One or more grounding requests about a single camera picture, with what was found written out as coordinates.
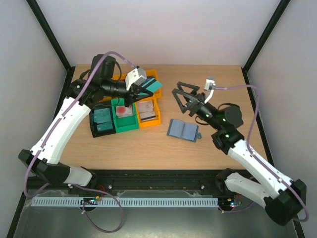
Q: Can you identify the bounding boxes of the blue card holder wallet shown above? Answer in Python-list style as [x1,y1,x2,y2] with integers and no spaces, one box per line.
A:
[166,119,202,142]

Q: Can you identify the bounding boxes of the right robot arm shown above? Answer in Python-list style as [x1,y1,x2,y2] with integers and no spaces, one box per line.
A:
[172,79,309,226]

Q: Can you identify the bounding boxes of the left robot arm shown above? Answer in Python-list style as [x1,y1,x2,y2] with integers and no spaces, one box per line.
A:
[18,52,153,186]

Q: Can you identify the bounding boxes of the white pink VIP card stack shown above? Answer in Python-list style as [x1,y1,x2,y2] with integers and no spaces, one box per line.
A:
[137,100,154,113]

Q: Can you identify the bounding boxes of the magnetic stripe white card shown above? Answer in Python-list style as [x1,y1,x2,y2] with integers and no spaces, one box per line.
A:
[139,111,157,121]

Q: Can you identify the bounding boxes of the white red circle card stack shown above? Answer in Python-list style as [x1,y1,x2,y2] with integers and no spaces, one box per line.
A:
[115,105,134,118]

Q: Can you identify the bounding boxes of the teal vip card stack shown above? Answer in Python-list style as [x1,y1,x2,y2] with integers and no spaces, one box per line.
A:
[97,122,113,132]
[93,108,111,124]

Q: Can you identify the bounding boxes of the yellow bin front right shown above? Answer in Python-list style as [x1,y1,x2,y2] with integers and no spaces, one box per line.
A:
[134,96,161,128]

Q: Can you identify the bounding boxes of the yellow bin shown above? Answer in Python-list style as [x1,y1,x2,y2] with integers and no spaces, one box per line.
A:
[134,96,161,128]
[112,74,127,81]
[145,69,162,99]

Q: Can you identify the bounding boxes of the yellow bin back middle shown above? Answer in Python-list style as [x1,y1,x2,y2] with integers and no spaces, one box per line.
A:
[112,74,127,81]

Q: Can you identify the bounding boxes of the yellow bin back right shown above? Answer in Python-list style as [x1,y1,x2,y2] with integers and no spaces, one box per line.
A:
[145,69,162,99]

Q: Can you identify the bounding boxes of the green bin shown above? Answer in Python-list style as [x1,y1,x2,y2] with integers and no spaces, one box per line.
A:
[111,99,139,133]

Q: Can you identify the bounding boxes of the black bin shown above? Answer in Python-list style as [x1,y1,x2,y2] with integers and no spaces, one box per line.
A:
[89,101,116,138]

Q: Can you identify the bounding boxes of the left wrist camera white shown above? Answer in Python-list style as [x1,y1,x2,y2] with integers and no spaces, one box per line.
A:
[125,67,147,90]

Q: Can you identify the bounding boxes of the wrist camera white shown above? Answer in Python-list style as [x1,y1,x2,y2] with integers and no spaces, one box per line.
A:
[125,67,147,90]
[204,76,216,104]

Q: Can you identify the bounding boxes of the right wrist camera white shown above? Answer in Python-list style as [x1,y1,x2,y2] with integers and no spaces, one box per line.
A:
[204,76,216,104]

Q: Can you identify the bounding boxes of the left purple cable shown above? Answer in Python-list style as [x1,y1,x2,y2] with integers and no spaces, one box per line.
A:
[23,51,138,233]

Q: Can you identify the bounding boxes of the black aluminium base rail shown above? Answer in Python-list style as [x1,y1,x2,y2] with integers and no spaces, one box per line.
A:
[24,169,288,196]

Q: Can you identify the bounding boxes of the white slotted cable duct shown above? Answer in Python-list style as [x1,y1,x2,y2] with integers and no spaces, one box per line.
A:
[31,197,218,208]

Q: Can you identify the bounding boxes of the left black frame post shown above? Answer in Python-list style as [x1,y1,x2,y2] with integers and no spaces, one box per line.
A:
[26,0,72,71]

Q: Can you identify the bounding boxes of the black frame post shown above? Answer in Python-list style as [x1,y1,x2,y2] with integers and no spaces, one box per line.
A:
[26,0,72,71]
[242,0,291,71]

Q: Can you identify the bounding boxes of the right black frame post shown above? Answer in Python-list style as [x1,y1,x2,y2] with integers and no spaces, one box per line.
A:
[242,0,291,71]

